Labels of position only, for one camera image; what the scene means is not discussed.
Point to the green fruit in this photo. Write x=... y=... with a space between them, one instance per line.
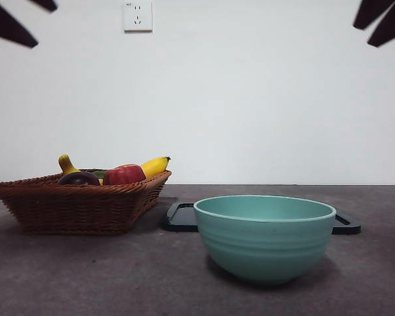
x=98 y=173

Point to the teal bowl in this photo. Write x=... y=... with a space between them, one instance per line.
x=266 y=250

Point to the yellow banana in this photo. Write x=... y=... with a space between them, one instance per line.
x=154 y=166

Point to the red apple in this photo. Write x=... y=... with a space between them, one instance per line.
x=123 y=174

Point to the dark purple plum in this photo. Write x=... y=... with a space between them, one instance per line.
x=79 y=179

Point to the brown wicker basket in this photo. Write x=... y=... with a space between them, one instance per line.
x=75 y=210

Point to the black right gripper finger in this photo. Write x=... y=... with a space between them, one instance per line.
x=391 y=28
x=370 y=13

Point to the white wall socket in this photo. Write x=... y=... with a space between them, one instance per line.
x=138 y=16

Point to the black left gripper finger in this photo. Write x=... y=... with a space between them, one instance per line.
x=6 y=24
x=47 y=4

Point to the black tray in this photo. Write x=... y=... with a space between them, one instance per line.
x=179 y=220

